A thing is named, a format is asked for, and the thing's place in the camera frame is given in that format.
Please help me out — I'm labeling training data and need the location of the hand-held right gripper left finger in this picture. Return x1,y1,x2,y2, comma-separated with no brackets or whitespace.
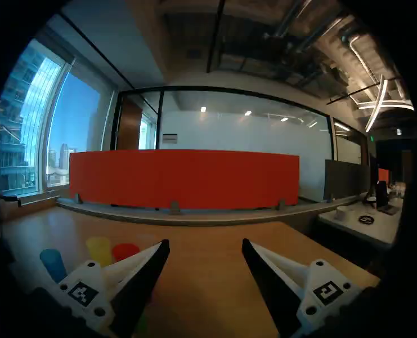
32,239,171,337

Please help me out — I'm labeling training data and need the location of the grey desk screen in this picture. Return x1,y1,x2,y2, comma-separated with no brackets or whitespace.
322,159,371,203

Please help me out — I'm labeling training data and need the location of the blue plastic cup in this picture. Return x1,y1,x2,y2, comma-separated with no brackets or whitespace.
39,248,68,284

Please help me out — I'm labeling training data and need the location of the white neighbouring desk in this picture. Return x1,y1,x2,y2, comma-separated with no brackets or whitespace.
317,197,404,247

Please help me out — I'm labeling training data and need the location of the yellow plastic cup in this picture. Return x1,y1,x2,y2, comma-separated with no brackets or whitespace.
86,237,113,268

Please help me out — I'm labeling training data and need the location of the red plastic cup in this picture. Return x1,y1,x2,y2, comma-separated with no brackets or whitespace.
111,243,141,264

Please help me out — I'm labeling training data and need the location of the red desk screen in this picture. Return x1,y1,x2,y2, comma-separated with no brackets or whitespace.
56,149,364,226

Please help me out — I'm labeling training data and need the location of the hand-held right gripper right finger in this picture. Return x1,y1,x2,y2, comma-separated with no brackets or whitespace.
241,238,365,338

